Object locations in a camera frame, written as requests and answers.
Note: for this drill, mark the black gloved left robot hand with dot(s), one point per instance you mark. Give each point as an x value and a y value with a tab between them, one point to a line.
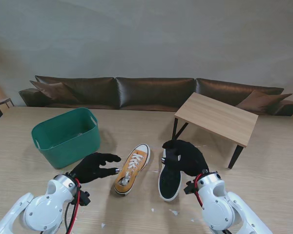
92	168

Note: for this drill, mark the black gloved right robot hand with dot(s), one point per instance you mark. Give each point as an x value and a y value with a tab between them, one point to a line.
188	158

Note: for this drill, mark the yellow canvas sneaker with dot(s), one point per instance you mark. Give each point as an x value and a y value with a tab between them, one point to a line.
134	165
169	182

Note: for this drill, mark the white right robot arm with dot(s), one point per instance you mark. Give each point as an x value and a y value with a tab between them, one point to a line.
224	207

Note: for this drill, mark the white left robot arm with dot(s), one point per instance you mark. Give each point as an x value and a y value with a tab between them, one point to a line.
41	207

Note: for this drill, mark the green plastic basket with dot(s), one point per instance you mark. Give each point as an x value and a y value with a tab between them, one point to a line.
63	131

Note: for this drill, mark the small wooden stand black legs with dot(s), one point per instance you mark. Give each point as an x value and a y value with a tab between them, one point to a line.
215	117

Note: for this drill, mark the brown leather sofa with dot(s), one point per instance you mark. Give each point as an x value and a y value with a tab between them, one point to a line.
149	92

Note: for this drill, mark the brown sofa cushion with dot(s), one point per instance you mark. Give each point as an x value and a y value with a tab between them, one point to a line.
263	102
53	91

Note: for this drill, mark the small wooden side table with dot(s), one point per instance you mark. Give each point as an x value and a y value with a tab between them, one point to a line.
3	100

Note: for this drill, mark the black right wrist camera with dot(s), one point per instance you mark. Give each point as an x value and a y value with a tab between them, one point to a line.
190	189

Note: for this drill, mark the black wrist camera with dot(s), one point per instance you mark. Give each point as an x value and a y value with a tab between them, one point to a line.
84	198
190	189

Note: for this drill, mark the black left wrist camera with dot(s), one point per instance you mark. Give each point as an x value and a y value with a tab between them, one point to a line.
84	198

